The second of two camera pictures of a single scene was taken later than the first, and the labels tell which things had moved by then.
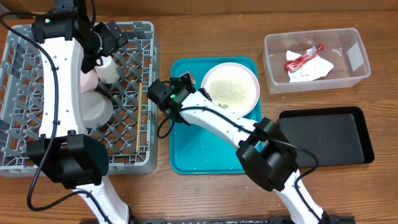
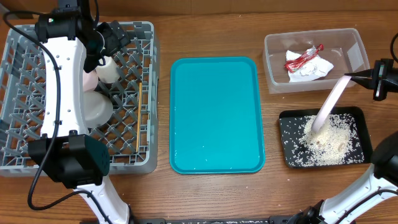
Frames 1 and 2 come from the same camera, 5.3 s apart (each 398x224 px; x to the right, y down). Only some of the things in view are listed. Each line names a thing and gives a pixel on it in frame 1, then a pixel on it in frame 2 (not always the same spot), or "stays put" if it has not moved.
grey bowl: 96,109 stays put
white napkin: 314,68 stays put
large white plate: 232,86 -> 331,104
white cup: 109,71 stays put
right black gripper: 200,90 -> 377,83
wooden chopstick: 138,122 stays put
